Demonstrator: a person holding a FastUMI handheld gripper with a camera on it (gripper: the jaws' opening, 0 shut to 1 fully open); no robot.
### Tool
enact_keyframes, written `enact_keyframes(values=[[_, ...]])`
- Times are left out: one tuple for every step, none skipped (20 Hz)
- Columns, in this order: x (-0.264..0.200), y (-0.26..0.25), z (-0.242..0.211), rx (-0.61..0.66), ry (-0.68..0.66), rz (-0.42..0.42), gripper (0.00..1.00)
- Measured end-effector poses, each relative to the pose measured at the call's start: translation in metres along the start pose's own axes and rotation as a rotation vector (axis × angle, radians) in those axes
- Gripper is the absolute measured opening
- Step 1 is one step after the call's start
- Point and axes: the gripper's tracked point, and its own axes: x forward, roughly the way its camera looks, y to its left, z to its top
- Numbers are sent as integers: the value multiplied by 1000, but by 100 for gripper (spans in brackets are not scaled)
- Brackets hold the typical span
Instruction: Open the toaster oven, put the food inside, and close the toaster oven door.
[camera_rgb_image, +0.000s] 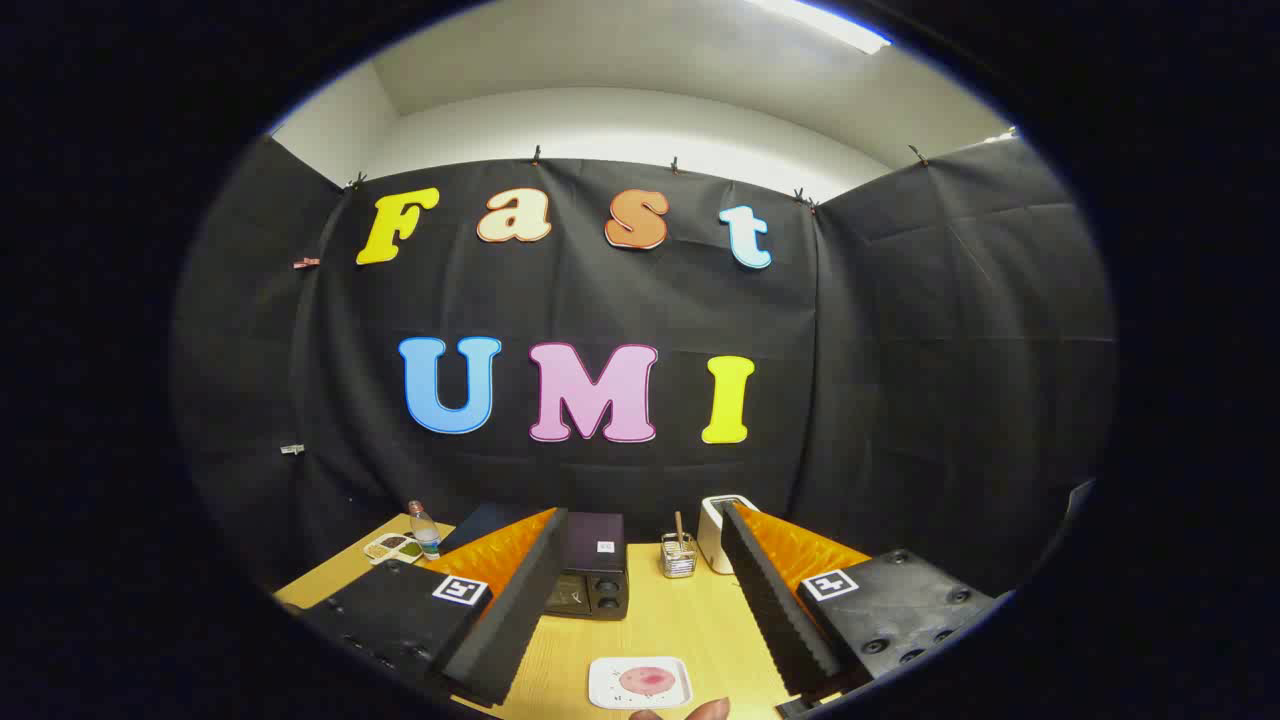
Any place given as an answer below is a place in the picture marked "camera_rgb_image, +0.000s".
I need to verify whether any white square plate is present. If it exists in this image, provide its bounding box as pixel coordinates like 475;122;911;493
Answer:
588;656;693;711

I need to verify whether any clear plastic water bottle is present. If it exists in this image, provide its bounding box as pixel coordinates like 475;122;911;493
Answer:
408;500;442;559

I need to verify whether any black toaster oven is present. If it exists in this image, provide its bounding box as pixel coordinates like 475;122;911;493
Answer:
438;502;631;622

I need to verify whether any ceiling light strip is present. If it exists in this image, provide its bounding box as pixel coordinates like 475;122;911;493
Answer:
745;0;893;56

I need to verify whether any white divided snack tray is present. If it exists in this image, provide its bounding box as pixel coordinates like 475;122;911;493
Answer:
363;533;425;566

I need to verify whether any black backdrop cloth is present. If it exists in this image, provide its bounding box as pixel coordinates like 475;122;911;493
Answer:
170;135;1118;601

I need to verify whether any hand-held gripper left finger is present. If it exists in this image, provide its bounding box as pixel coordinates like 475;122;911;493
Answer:
300;507;569;707

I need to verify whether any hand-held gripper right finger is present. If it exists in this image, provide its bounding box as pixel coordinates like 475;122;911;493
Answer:
720;502;1001;720

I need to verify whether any white bread toaster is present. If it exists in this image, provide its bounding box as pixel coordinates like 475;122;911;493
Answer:
697;494;761;576

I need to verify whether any pink ham slice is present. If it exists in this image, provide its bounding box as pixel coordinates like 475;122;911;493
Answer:
619;666;678;698

